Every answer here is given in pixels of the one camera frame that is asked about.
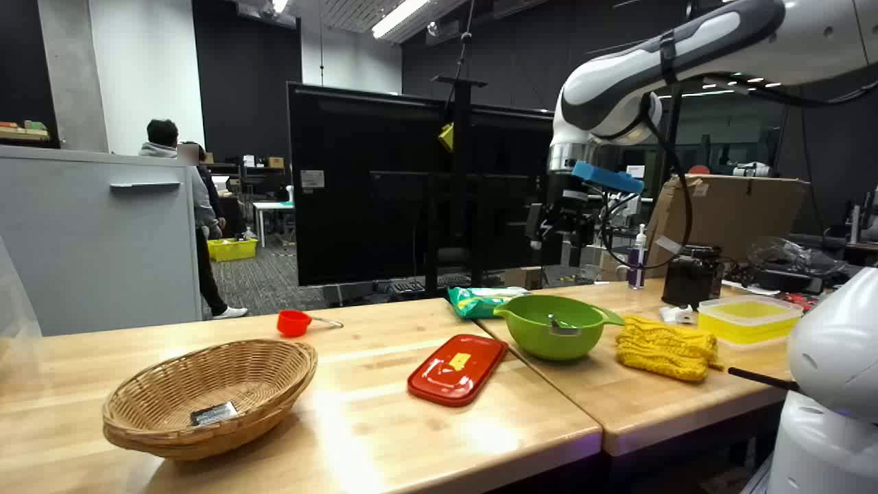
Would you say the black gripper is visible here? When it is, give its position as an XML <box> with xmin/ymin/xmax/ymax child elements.
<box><xmin>537</xmin><ymin>186</ymin><xmax>607</xmax><ymax>264</ymax></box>

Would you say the green plastic bowl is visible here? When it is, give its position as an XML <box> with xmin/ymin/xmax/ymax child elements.
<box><xmin>497</xmin><ymin>290</ymin><xmax>625</xmax><ymax>365</ymax></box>

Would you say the pump bottle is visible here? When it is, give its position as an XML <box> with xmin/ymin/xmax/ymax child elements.
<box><xmin>630</xmin><ymin>221</ymin><xmax>649</xmax><ymax>290</ymax></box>

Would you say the metal spoon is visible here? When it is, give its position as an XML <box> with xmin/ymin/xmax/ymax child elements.
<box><xmin>546</xmin><ymin>312</ymin><xmax>581</xmax><ymax>338</ymax></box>

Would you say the black pole stand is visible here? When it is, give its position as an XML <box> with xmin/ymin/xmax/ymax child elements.
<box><xmin>428</xmin><ymin>0</ymin><xmax>491</xmax><ymax>295</ymax></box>

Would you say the black jar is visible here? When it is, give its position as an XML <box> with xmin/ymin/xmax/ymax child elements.
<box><xmin>660</xmin><ymin>240</ymin><xmax>723</xmax><ymax>310</ymax></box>

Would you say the white crumpled paper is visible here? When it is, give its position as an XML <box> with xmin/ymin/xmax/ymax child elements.
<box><xmin>657</xmin><ymin>302</ymin><xmax>699</xmax><ymax>328</ymax></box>

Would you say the yellow knitted cloth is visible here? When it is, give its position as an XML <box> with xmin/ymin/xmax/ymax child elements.
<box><xmin>611</xmin><ymin>312</ymin><xmax>722</xmax><ymax>385</ymax></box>

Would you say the cardboard box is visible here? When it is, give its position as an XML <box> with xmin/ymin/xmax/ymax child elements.
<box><xmin>645</xmin><ymin>173</ymin><xmax>811</xmax><ymax>276</ymax></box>

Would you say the yellow plastic container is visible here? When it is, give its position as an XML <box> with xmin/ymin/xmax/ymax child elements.
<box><xmin>696</xmin><ymin>295</ymin><xmax>806</xmax><ymax>349</ymax></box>

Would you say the red rectangular tray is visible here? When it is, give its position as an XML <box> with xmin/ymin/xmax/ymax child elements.
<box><xmin>406</xmin><ymin>331</ymin><xmax>511</xmax><ymax>409</ymax></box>

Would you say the large black screen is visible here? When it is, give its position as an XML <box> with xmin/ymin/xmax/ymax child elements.
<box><xmin>286</xmin><ymin>81</ymin><xmax>557</xmax><ymax>287</ymax></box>

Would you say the black pen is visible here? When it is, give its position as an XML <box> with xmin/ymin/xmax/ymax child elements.
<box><xmin>723</xmin><ymin>365</ymin><xmax>804</xmax><ymax>394</ymax></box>

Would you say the ceiling light strip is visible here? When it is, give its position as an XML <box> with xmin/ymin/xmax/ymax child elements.
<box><xmin>367</xmin><ymin>0</ymin><xmax>432</xmax><ymax>40</ymax></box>

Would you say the white background table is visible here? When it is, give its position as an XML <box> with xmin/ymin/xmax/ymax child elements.
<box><xmin>249</xmin><ymin>197</ymin><xmax>297</xmax><ymax>247</ymax></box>

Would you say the yellow bin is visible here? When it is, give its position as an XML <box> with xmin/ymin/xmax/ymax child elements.
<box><xmin>206</xmin><ymin>235</ymin><xmax>261</xmax><ymax>265</ymax></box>

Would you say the person in dark clothes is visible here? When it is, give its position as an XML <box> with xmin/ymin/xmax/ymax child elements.
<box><xmin>176</xmin><ymin>136</ymin><xmax>254</xmax><ymax>240</ymax></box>

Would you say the silver packet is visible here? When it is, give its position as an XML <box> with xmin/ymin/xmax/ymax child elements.
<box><xmin>187</xmin><ymin>397</ymin><xmax>242</xmax><ymax>430</ymax></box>

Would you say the person in light shirt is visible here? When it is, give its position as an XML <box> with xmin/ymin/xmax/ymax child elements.
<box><xmin>138</xmin><ymin>118</ymin><xmax>249</xmax><ymax>321</ymax></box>

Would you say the woven wicker basket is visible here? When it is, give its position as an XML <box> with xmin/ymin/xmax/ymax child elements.
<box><xmin>99</xmin><ymin>338</ymin><xmax>320</xmax><ymax>464</ymax></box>

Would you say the grey cabinet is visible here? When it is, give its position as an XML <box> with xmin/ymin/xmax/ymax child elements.
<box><xmin>0</xmin><ymin>143</ymin><xmax>206</xmax><ymax>338</ymax></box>

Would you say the clear plastic bag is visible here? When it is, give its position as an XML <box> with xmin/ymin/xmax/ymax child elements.
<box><xmin>0</xmin><ymin>239</ymin><xmax>47</xmax><ymax>387</ymax></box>

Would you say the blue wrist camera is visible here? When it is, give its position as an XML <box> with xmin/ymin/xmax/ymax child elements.
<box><xmin>570</xmin><ymin>158</ymin><xmax>646</xmax><ymax>197</ymax></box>

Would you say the red measuring cup metal handle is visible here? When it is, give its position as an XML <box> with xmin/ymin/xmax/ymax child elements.
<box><xmin>273</xmin><ymin>308</ymin><xmax>346</xmax><ymax>341</ymax></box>

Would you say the wall shelf with items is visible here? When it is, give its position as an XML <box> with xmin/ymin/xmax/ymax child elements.
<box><xmin>0</xmin><ymin>114</ymin><xmax>62</xmax><ymax>147</ymax></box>

